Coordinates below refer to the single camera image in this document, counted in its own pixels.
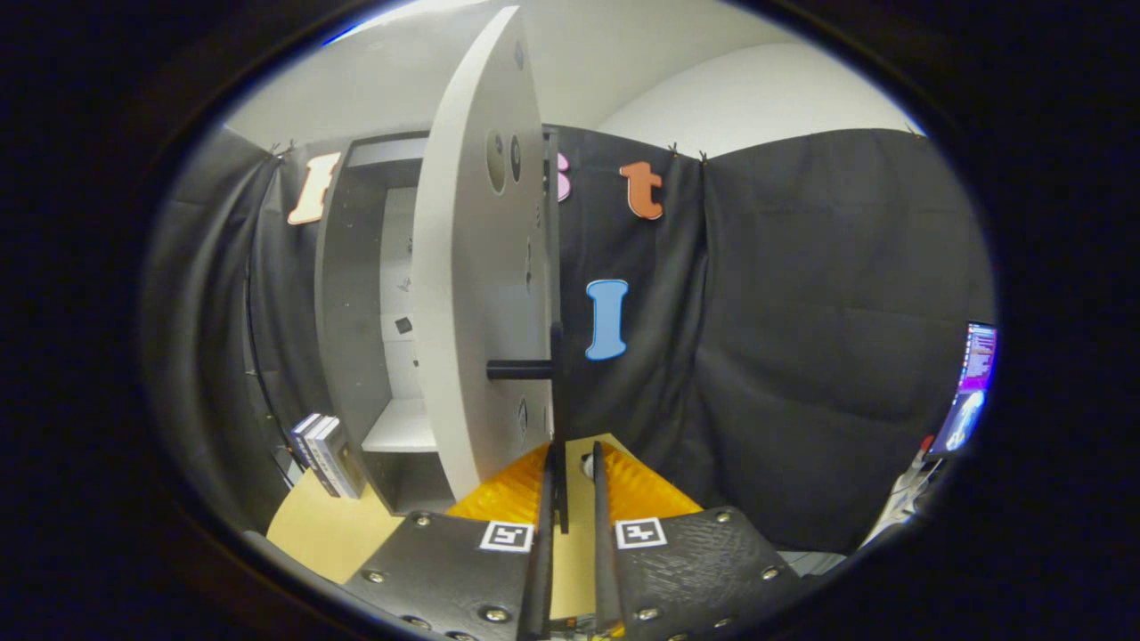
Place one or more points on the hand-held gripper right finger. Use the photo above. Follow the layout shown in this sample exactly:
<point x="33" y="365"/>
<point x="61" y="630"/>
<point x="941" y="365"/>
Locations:
<point x="604" y="570"/>

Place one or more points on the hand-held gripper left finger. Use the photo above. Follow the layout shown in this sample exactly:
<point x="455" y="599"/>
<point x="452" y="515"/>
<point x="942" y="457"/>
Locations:
<point x="539" y="570"/>

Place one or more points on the white cabinet door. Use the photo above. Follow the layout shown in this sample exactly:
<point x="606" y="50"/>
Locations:
<point x="472" y="312"/>

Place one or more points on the white cabinet shelf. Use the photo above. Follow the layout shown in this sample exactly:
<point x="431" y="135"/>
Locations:
<point x="401" y="432"/>

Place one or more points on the grey cabinet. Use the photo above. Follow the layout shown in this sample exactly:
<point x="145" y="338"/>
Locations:
<point x="347" y="312"/>

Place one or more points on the black backdrop cloth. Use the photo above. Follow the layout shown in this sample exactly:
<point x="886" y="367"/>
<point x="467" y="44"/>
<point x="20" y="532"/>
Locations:
<point x="802" y="312"/>

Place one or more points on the computer monitor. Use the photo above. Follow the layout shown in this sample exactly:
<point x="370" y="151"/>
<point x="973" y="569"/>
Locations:
<point x="971" y="392"/>

